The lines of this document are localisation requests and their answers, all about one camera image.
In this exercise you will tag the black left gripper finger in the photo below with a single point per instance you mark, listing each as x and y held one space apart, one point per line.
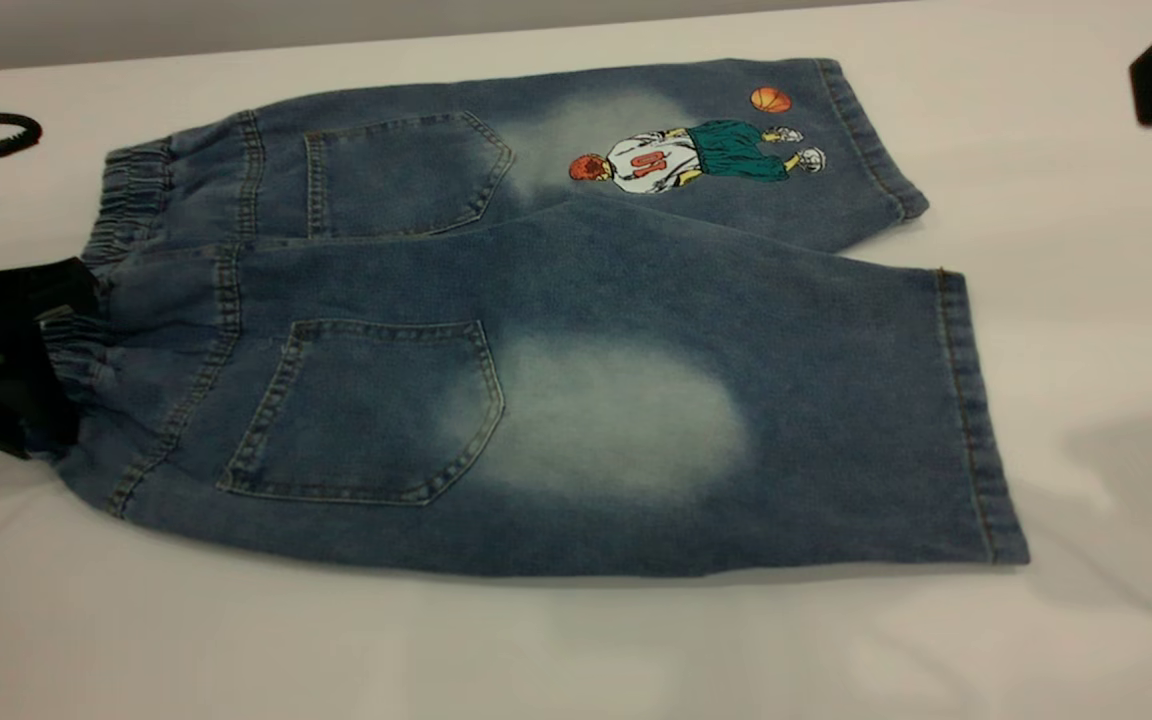
46 425
66 285

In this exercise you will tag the blue denim shorts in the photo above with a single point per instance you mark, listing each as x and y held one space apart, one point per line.
596 300

